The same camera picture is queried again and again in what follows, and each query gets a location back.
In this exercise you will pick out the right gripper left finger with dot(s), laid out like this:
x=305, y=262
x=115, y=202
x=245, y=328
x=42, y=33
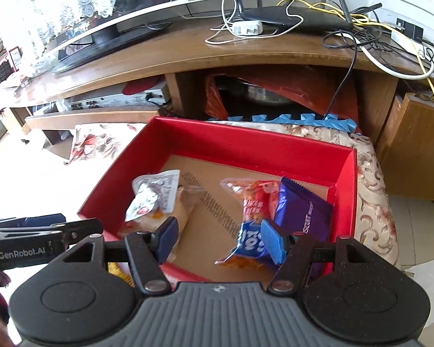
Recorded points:
x=147, y=251

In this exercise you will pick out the television set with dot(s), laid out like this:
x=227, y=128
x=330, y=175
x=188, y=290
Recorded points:
x=106, y=26

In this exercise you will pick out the blue red spicy snack bag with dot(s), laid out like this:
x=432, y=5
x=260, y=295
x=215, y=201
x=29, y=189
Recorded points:
x=258, y=198

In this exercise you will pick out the red plastic bag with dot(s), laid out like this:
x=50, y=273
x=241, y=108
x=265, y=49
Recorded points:
x=319, y=89

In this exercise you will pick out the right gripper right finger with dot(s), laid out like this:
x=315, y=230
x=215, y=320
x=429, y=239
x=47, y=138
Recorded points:
x=293, y=256

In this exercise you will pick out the blue foam mat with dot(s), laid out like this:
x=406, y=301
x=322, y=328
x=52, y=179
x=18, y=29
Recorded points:
x=304, y=120

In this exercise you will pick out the wooden side box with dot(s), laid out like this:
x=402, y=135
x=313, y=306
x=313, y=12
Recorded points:
x=405, y=148

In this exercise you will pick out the purple biscuit packet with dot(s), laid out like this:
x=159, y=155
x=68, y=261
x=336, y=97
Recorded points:
x=299, y=210

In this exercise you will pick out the clear bag bread bun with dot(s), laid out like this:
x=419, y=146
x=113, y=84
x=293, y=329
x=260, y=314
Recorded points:
x=158, y=197

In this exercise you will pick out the black wifi router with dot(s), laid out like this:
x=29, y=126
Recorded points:
x=310, y=19

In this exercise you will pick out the white power adapter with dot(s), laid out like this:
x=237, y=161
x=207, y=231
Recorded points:
x=247, y=28

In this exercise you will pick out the red cardboard box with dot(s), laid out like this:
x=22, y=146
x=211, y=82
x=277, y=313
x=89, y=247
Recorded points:
x=206, y=154

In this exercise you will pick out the floral table cloth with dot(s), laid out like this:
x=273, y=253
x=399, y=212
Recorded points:
x=96, y=147

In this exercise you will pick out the wooden TV cabinet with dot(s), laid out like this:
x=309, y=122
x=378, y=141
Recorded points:
x=181, y=55

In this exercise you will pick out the silver DVD player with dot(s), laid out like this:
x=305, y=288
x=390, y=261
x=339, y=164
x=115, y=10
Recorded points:
x=126, y=94

